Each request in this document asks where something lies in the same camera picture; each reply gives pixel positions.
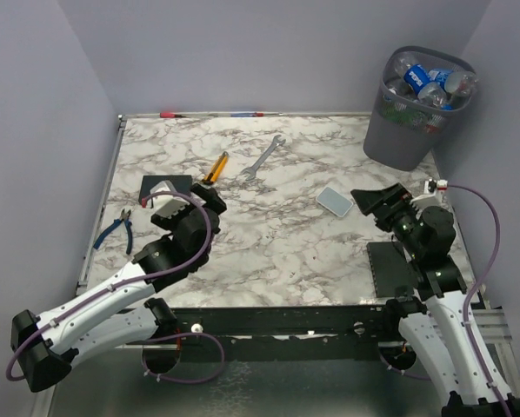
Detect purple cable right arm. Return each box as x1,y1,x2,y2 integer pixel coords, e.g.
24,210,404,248
444,184,517,417

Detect Pepsi bottle blue label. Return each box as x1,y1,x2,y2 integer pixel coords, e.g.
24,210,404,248
429,69,477,97

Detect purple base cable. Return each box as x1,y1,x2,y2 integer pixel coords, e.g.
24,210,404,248
141,332,226,384
379,351,433,381

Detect red green label water bottle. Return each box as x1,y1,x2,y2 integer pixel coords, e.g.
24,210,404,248
423,120,443,135

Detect blue handled screwdriver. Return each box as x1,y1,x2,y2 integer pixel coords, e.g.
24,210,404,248
230,111,265,118

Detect blue handled pliers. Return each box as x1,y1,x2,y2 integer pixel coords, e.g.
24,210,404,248
92,208,134,255

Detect black box left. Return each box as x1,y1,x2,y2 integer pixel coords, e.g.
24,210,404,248
137,175,192,209

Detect clear bottle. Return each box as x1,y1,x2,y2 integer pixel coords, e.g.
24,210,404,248
386,77,414,97

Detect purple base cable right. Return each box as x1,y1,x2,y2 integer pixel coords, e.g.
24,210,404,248
379,351,433,381

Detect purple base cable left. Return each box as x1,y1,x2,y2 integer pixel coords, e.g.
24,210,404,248
141,332,226,384

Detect grey white rectangular pad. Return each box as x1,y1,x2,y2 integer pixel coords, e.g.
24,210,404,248
316,187,353,218

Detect silver open-end wrench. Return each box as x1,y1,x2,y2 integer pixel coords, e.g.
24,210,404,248
241,135,286,182

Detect green plastic bottle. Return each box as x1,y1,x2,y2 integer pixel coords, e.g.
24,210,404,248
380,106,424,129

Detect grey mesh waste bin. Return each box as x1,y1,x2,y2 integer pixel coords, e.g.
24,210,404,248
363,46,477,171

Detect black notebook right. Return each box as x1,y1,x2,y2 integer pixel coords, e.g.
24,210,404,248
367,242,415,298

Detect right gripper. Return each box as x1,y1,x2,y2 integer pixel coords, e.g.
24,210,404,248
352,181,424,258

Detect red handled screwdriver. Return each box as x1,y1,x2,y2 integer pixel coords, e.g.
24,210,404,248
159,112,189,119

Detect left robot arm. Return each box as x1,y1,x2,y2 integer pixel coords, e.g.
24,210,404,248
6,183,227,393

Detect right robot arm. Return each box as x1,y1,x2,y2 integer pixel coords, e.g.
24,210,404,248
350,179,520,416

